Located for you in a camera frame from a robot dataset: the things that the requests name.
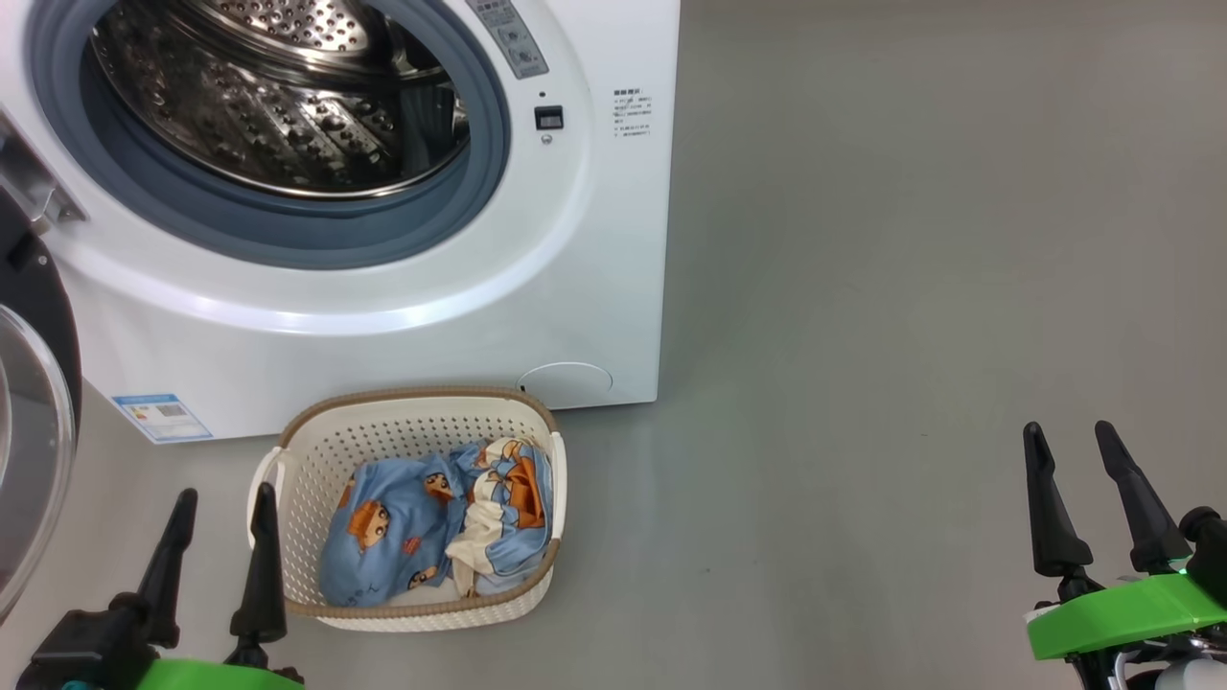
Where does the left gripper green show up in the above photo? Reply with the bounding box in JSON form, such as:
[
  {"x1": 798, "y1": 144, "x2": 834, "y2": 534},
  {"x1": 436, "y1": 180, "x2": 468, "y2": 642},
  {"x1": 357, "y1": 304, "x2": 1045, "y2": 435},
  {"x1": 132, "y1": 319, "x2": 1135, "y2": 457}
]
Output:
[{"x1": 15, "y1": 482, "x2": 306, "y2": 690}]

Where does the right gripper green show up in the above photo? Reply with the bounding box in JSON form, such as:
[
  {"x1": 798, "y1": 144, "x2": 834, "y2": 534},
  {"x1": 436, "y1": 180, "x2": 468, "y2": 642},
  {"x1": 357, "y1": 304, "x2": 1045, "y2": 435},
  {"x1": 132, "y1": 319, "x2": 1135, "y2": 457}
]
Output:
[{"x1": 1022, "y1": 420, "x2": 1227, "y2": 662}]

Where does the blue cartoon print garment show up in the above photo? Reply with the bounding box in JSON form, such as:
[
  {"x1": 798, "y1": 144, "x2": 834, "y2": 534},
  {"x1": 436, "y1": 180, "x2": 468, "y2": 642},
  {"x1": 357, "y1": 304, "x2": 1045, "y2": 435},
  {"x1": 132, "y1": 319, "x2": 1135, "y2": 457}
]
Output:
[{"x1": 319, "y1": 450, "x2": 480, "y2": 607}]

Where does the round black washer door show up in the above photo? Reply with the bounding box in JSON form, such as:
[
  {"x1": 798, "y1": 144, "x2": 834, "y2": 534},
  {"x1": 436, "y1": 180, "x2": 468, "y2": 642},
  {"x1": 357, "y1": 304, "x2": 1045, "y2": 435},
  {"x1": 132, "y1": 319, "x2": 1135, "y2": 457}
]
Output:
[{"x1": 0, "y1": 187, "x2": 83, "y2": 624}]

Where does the cream and blue cartoon garment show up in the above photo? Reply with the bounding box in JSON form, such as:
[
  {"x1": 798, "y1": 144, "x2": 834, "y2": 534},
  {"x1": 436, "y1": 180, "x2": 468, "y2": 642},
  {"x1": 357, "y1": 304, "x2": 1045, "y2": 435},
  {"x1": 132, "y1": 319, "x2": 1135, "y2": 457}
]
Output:
[{"x1": 446, "y1": 438, "x2": 555, "y2": 597}]

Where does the stainless steel washing machine drum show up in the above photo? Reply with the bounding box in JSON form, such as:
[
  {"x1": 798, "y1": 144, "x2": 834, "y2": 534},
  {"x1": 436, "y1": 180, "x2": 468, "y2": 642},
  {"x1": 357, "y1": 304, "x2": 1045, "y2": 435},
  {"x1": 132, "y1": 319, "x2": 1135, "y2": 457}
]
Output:
[{"x1": 91, "y1": 0, "x2": 472, "y2": 200}]

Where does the white front-load washing machine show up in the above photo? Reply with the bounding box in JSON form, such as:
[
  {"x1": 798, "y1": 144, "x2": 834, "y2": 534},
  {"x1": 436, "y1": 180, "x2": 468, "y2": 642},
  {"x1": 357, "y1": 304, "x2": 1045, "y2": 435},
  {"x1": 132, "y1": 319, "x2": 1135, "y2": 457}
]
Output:
[{"x1": 0, "y1": 0, "x2": 682, "y2": 445}]

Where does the blue energy label sticker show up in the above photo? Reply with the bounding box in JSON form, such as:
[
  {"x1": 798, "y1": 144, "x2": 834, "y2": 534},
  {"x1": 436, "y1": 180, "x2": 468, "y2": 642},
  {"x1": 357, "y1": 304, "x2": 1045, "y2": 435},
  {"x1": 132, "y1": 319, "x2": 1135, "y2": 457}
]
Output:
[{"x1": 112, "y1": 393, "x2": 214, "y2": 444}]

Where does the cream plastic laundry basket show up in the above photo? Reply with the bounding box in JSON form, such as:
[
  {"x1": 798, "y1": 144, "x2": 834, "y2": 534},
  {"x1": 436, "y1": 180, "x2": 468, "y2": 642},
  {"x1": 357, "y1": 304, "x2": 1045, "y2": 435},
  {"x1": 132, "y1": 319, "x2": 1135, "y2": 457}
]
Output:
[{"x1": 247, "y1": 386, "x2": 568, "y2": 633}]

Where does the round drain filter cover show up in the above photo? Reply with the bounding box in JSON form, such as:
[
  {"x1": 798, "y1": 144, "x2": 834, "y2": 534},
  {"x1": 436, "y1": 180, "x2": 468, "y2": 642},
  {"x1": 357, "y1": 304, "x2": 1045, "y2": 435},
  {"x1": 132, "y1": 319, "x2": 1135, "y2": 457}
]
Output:
[{"x1": 519, "y1": 362, "x2": 614, "y2": 409}]

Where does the grey warning sticker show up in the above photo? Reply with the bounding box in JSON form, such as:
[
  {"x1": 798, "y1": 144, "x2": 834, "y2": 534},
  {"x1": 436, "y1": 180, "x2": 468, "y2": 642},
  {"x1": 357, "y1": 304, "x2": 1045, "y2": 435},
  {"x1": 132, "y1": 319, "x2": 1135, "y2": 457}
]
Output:
[{"x1": 467, "y1": 0, "x2": 550, "y2": 80}]

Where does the small printed text label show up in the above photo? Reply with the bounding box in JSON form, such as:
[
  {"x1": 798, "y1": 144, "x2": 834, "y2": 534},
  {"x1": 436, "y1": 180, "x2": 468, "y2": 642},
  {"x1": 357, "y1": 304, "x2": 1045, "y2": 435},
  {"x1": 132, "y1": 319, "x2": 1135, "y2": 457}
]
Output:
[{"x1": 613, "y1": 89, "x2": 655, "y2": 141}]

